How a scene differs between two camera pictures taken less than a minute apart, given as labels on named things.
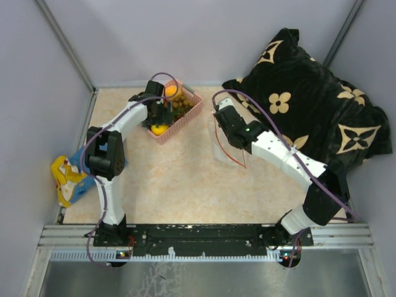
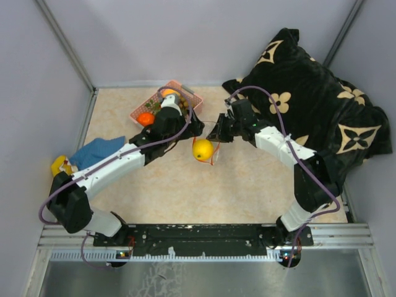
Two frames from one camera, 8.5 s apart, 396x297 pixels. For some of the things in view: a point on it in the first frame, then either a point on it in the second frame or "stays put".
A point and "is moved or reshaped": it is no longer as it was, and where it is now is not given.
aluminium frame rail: x=344 y=236 stays put
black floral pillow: x=288 y=93 stays put
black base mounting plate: x=201 y=239 stays put
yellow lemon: x=159 y=129 is moved or reshaped
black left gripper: x=166 y=118 -> x=195 y=127
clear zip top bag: x=223 y=148 -> x=203 y=149
